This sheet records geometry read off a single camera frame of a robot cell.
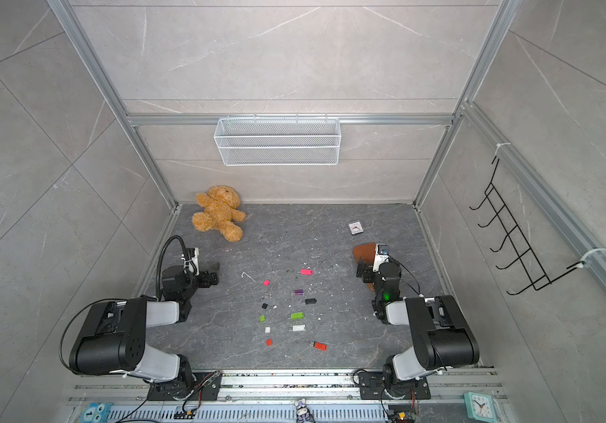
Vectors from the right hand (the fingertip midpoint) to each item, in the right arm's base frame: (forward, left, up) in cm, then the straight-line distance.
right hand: (378, 257), depth 93 cm
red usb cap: (-26, +38, -7) cm, 47 cm away
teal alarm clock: (-44, -21, -5) cm, 49 cm away
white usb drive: (-22, +29, -7) cm, 37 cm away
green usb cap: (-19, +41, -7) cm, 46 cm away
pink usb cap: (-5, +41, -7) cm, 42 cm away
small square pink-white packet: (+18, +5, -6) cm, 20 cm away
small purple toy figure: (-45, +27, -4) cm, 53 cm away
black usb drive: (-13, +25, -7) cm, 29 cm away
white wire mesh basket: (+39, +36, +23) cm, 58 cm away
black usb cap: (-15, +41, -7) cm, 44 cm away
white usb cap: (-23, +39, -7) cm, 46 cm away
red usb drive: (-28, +22, -8) cm, 36 cm away
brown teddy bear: (+27, +62, +2) cm, 68 cm away
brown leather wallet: (+5, +2, -5) cm, 8 cm away
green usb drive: (-18, +29, -8) cm, 35 cm away
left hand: (0, +62, 0) cm, 62 cm away
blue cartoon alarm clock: (-44, +82, -5) cm, 93 cm away
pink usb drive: (-1, +26, -7) cm, 27 cm away
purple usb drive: (-9, +29, -7) cm, 31 cm away
